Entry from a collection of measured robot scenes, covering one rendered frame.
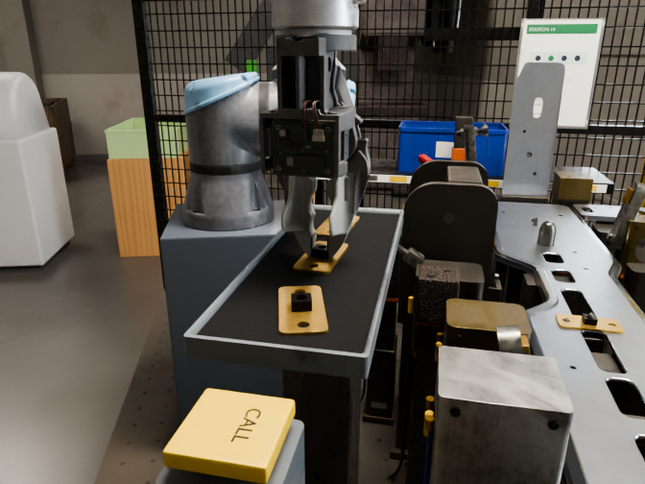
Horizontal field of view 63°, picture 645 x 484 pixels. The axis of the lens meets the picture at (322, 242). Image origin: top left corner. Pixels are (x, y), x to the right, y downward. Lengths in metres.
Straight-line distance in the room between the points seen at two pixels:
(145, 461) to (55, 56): 6.98
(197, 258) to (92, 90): 6.85
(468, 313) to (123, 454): 0.67
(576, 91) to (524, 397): 1.41
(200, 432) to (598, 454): 0.40
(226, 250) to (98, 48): 6.84
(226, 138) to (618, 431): 0.62
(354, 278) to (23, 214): 3.38
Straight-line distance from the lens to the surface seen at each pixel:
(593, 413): 0.66
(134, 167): 3.76
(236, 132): 0.81
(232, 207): 0.83
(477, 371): 0.47
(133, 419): 1.12
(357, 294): 0.47
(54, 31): 7.73
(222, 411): 0.34
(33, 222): 3.79
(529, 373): 0.49
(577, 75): 1.78
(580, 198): 1.52
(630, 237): 1.23
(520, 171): 1.50
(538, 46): 1.76
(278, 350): 0.38
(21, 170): 3.72
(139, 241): 3.90
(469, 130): 1.19
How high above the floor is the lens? 1.36
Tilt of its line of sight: 20 degrees down
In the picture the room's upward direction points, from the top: straight up
